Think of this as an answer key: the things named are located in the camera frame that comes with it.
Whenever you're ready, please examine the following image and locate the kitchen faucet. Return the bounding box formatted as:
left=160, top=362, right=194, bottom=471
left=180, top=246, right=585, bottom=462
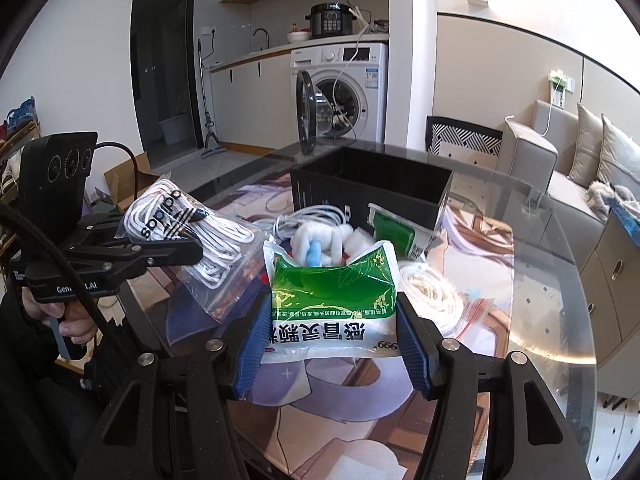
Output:
left=252, top=27, right=270, bottom=52

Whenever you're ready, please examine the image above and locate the person's left hand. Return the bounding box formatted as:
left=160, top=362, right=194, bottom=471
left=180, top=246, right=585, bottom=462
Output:
left=22, top=287, right=98, bottom=344

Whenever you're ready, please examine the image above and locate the clear zip bag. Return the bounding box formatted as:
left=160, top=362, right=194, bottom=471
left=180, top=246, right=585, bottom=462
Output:
left=399, top=261, right=489, bottom=339

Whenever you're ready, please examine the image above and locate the grey cushion right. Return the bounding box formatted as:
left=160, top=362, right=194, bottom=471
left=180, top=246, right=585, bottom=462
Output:
left=597, top=114, right=640, bottom=198

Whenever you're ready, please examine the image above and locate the cardboard box on floor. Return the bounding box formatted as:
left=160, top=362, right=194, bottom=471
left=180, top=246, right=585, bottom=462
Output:
left=104, top=152, right=160, bottom=212

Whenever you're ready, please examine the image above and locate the white cable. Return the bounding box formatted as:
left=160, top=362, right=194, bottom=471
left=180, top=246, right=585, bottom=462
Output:
left=273, top=202, right=354, bottom=241

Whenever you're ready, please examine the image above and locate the white wall socket charger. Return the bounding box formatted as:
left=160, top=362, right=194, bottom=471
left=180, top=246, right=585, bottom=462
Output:
left=548, top=70, right=575, bottom=110

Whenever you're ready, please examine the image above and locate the white front-load washing machine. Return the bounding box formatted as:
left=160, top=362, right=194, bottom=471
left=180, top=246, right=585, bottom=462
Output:
left=291, top=41, right=387, bottom=154

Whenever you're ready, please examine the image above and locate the floor mop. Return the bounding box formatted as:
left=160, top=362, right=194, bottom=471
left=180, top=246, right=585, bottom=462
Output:
left=198, top=39, right=227, bottom=159

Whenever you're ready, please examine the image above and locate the green white medicine packet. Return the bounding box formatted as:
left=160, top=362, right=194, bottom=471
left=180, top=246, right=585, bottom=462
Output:
left=262, top=240, right=399, bottom=364

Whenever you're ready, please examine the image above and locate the adidas bag of white laces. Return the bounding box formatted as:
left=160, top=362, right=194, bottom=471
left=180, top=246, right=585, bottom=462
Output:
left=116, top=178, right=268, bottom=323

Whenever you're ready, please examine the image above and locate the patterned black white chair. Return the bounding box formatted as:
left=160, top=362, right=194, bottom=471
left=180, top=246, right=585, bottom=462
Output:
left=425, top=116, right=502, bottom=156

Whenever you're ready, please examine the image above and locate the white bowl on counter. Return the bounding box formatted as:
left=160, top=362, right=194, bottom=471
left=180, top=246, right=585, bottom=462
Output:
left=286, top=30, right=312, bottom=44

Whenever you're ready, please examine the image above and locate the grey cushion left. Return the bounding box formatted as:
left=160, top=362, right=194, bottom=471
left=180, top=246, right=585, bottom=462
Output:
left=568, top=103, right=603, bottom=188

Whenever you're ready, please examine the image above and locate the beige sofa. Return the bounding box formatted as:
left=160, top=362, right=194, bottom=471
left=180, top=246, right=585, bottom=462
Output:
left=497, top=101, right=635, bottom=259

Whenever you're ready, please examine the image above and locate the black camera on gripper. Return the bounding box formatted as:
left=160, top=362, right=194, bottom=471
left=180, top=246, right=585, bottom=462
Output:
left=18, top=131, right=98, bottom=224

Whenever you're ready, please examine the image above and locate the beige side cabinet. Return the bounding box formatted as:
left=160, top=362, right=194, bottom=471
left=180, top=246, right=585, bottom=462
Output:
left=580, top=208, right=639, bottom=400

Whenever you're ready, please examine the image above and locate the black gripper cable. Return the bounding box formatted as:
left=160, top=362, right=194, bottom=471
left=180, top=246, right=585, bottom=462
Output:
left=0, top=140, right=141, bottom=361

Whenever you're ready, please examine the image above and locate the black open storage box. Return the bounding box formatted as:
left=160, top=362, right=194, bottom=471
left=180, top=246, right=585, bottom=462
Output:
left=291, top=148, right=452, bottom=230

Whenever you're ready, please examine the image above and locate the white plush toy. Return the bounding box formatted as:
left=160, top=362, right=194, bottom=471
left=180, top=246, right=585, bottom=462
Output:
left=291, top=221, right=375, bottom=266

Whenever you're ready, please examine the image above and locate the grey cushion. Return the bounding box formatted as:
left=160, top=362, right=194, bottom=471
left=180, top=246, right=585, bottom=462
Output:
left=597, top=114, right=640, bottom=198
left=568, top=103, right=603, bottom=188

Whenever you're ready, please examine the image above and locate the black pressure cooker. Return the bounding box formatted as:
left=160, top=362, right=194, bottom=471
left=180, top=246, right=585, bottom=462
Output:
left=305, top=2, right=357, bottom=39

